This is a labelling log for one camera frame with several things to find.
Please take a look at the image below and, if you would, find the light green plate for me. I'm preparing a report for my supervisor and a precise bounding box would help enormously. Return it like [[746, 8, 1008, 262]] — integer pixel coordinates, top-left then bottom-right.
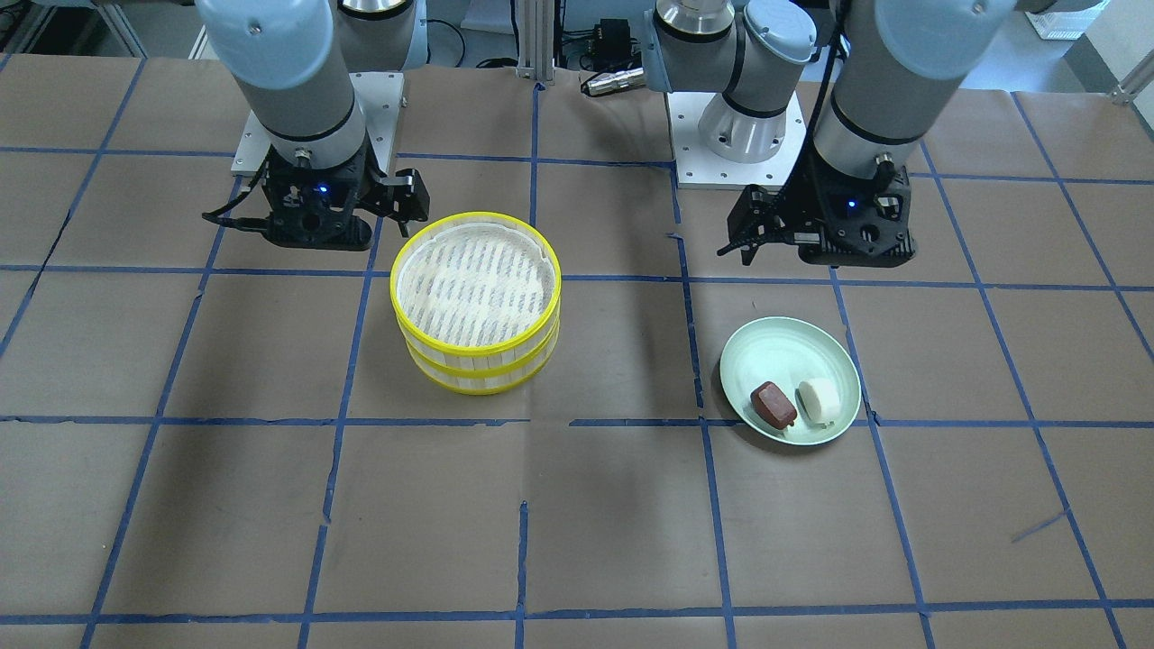
[[719, 316, 862, 446]]

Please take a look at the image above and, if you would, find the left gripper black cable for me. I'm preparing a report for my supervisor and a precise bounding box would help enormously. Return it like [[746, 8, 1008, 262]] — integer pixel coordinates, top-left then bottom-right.
[[717, 0, 853, 258]]

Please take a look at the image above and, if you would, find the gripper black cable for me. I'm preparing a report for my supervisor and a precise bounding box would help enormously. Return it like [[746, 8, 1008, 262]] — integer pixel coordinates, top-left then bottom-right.
[[202, 152, 271, 237], [717, 0, 853, 258]]

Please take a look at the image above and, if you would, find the white bun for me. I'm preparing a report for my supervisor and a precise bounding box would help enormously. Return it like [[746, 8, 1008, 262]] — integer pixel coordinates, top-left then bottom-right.
[[797, 376, 842, 427]]

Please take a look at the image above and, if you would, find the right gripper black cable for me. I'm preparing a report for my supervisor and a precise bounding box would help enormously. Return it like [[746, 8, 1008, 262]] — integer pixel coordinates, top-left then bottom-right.
[[202, 152, 271, 237]]

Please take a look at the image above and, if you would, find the yellow steamer layer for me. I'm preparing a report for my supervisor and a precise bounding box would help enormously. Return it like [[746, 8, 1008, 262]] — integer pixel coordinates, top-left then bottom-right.
[[407, 325, 560, 396], [389, 211, 562, 356]]

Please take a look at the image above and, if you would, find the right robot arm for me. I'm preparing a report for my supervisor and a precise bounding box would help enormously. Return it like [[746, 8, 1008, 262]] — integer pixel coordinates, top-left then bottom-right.
[[197, 1, 430, 251]]

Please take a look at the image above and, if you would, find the silver cylindrical connector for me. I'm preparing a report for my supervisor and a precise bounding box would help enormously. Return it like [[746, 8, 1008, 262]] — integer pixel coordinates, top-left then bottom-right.
[[580, 69, 646, 97]]

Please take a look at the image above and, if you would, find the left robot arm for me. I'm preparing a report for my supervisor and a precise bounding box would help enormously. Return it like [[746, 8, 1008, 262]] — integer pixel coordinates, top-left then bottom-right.
[[640, 1, 1051, 270]]

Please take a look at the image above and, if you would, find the brown bun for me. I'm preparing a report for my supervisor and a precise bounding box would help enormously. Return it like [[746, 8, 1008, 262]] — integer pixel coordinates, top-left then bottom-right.
[[749, 381, 797, 431]]

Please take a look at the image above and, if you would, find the black power adapter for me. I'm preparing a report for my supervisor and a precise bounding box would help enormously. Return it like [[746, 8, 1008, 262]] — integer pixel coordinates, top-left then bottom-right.
[[591, 18, 632, 60]]

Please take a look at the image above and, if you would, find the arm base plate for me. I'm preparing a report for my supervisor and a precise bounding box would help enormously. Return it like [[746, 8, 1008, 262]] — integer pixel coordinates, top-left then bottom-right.
[[666, 92, 805, 192], [231, 70, 405, 178]]

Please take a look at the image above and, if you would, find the white plastic crate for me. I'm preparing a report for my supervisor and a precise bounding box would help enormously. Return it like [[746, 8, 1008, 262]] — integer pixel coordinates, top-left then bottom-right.
[[1016, 1, 1109, 42]]

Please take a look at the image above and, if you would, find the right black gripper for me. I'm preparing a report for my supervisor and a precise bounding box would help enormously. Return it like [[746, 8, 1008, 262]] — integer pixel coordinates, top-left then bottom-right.
[[262, 144, 430, 251]]

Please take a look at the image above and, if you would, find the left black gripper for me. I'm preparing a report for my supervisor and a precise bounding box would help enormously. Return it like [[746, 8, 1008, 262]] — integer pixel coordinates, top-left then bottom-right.
[[717, 159, 917, 268]]

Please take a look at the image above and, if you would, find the aluminium frame post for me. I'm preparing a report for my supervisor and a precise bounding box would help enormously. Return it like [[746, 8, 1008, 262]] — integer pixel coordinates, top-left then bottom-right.
[[511, 1, 562, 87]]

